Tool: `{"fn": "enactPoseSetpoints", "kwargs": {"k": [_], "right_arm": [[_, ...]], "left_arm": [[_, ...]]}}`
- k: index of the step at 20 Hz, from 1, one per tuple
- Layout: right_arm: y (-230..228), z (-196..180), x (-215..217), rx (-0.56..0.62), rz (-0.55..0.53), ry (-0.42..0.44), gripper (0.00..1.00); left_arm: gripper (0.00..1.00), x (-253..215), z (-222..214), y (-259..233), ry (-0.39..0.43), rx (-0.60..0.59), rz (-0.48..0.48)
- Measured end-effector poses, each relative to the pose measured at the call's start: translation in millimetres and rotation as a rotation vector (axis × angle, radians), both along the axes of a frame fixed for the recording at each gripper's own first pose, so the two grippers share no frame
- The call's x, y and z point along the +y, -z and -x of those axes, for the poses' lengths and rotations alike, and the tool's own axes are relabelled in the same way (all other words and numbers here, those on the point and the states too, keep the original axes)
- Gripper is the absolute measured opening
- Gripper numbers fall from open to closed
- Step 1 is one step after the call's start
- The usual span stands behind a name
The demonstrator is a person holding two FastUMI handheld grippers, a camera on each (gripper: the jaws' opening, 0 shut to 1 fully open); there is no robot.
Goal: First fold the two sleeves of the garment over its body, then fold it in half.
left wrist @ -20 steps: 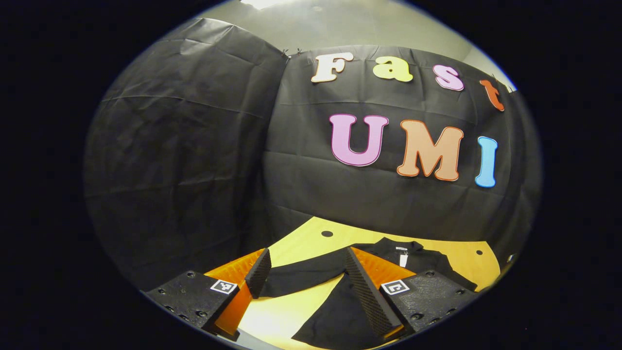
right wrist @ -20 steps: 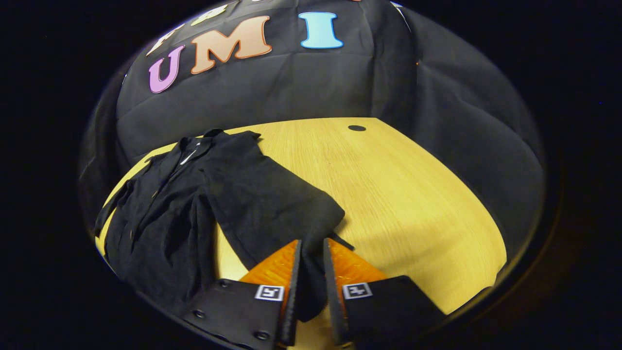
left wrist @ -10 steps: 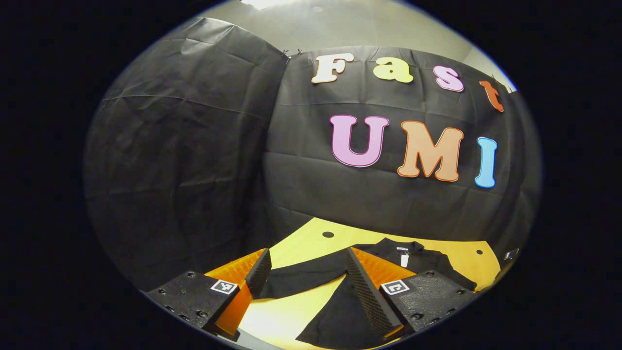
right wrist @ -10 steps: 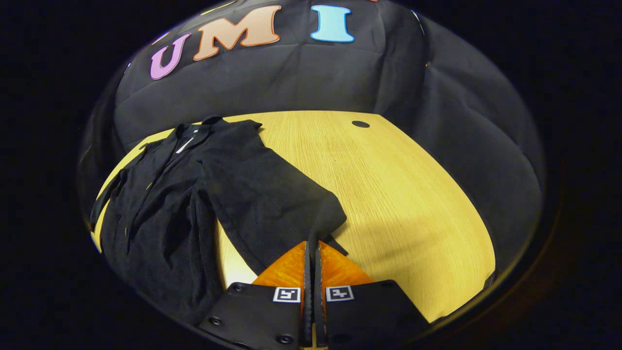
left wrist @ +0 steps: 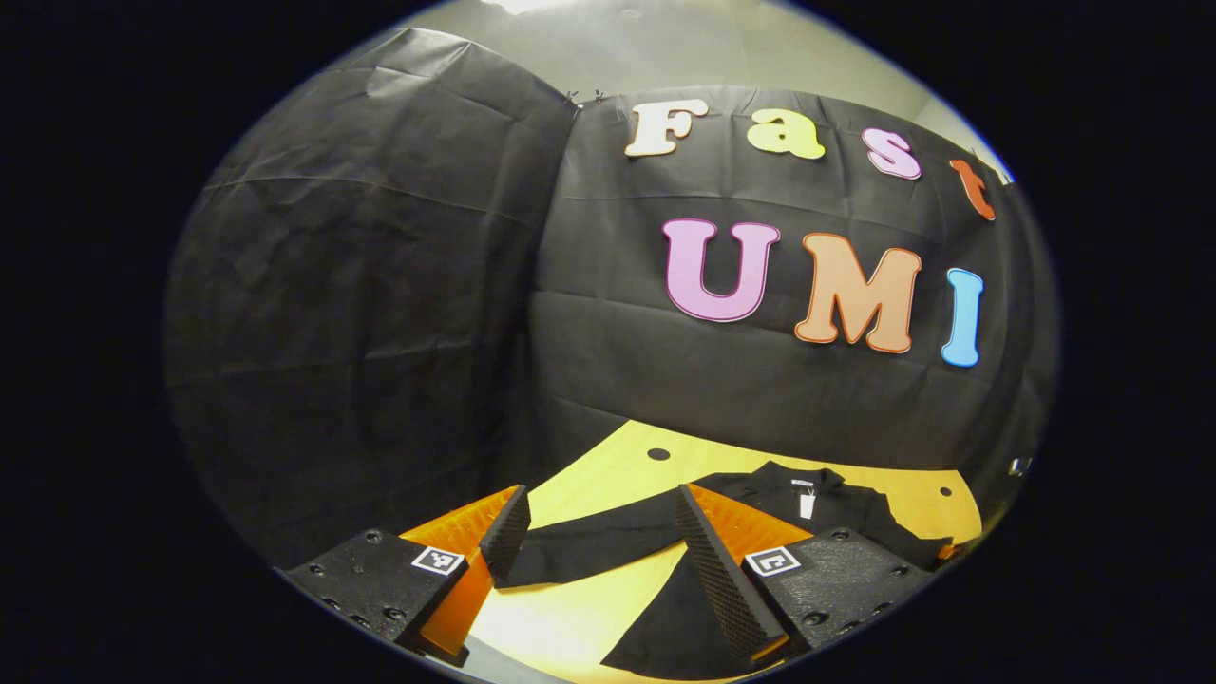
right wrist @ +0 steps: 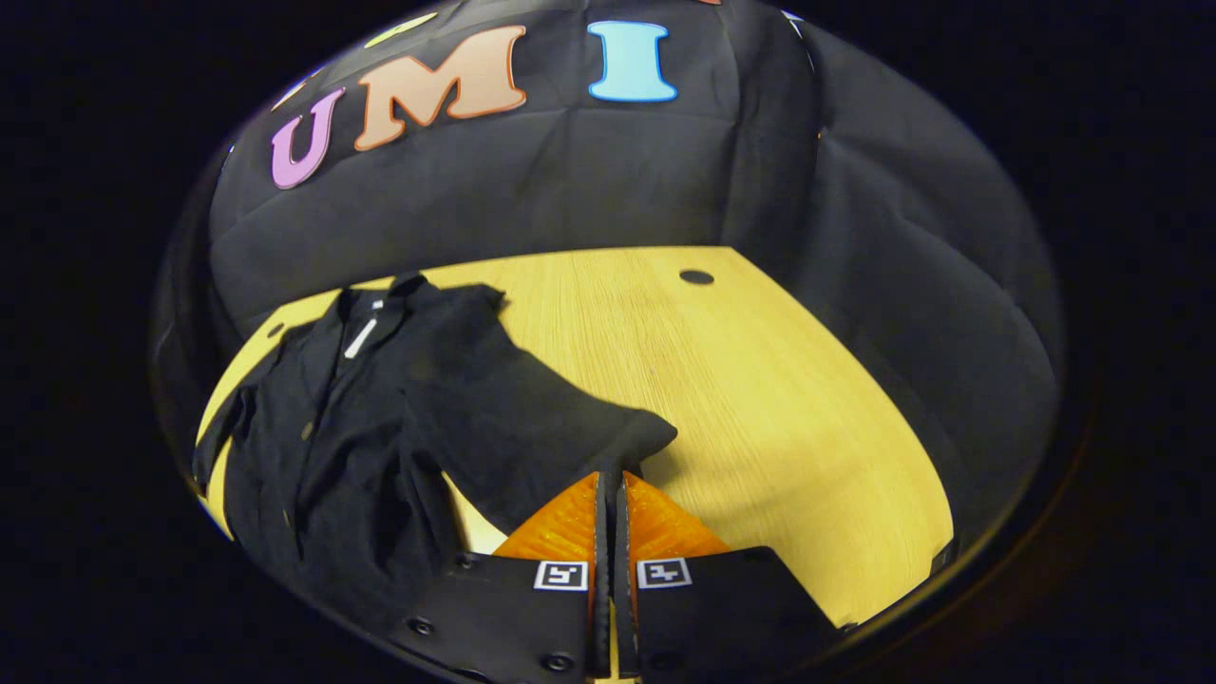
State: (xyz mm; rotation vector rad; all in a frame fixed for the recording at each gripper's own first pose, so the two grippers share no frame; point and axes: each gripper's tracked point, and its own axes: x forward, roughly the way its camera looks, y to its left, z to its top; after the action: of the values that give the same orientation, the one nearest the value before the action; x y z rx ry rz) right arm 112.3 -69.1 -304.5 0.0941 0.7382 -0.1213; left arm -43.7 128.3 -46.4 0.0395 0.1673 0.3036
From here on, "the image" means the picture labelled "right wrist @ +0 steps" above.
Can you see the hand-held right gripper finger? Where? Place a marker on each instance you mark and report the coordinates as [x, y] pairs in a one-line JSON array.
[[622, 608], [600, 608]]

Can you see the black backdrop cloth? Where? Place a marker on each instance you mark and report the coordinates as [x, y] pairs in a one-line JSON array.
[[570, 180]]

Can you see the black button-up garment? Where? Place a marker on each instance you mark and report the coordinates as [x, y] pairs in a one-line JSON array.
[[380, 427]]

